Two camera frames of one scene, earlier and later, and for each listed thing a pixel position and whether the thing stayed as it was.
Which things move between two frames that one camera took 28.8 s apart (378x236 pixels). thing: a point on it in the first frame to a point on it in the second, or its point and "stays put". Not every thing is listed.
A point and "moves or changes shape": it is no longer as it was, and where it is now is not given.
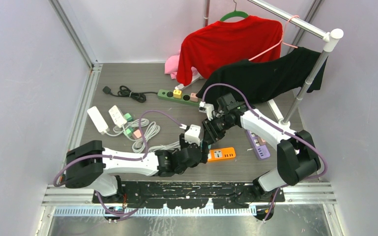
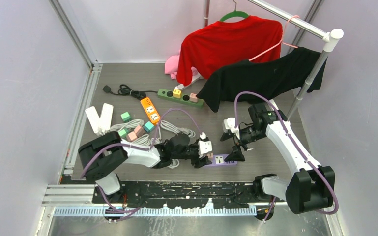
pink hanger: [282, 41] stays put
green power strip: [186, 98] stays put
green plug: [129, 131] moves or changes shape
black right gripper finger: [210, 135] to [236, 155]
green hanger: [234, 14] stays put
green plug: [128, 117] stays put
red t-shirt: [221, 44] stays put
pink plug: [136, 134] moves or changes shape
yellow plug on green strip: [177, 94] stays put
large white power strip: [117, 116] to [105, 118]
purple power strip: [262, 151] to [218, 160]
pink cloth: [171, 65] stays put
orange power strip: [222, 153] to [152, 113]
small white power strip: [97, 119] moves or changes shape
